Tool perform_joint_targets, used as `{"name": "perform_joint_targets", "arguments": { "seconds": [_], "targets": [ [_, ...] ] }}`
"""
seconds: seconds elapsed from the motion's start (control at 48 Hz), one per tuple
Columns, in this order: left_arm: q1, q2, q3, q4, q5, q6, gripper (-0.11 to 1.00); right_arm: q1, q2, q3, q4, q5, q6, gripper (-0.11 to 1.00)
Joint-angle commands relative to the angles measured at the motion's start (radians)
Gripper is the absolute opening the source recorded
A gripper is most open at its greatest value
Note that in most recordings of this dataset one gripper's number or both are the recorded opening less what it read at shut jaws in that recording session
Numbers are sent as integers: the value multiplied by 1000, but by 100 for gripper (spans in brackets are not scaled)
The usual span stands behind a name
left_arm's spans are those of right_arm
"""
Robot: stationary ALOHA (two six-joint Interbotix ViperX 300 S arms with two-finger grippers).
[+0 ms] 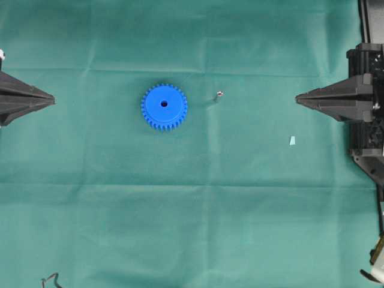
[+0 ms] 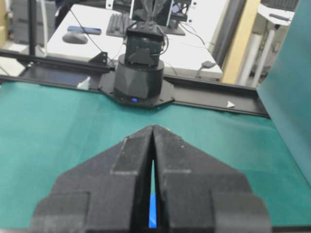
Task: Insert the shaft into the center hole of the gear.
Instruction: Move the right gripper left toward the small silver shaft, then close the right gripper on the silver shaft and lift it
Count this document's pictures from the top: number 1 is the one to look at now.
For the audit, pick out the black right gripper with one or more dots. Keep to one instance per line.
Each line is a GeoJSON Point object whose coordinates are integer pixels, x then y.
{"type": "Point", "coordinates": [366, 77]}

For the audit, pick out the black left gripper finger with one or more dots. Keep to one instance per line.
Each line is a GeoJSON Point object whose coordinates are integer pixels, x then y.
{"type": "Point", "coordinates": [13, 86]}
{"type": "Point", "coordinates": [12, 111]}

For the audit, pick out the blue plastic gear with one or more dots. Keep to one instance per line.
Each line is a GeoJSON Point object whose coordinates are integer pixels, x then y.
{"type": "Point", "coordinates": [164, 107]}

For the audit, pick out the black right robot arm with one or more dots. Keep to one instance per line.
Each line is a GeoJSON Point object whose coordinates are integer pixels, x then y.
{"type": "Point", "coordinates": [358, 99]}

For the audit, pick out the small pale tape piece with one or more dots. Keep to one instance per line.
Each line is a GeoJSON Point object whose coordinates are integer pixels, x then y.
{"type": "Point", "coordinates": [292, 141]}

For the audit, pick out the green cloth mat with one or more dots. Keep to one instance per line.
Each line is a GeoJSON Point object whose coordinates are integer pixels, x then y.
{"type": "Point", "coordinates": [91, 191]}

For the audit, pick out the white yellow device corner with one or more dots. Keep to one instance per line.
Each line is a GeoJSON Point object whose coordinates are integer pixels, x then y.
{"type": "Point", "coordinates": [376, 262]}

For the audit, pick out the black wire clip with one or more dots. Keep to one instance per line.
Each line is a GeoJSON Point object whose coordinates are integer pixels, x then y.
{"type": "Point", "coordinates": [54, 277]}

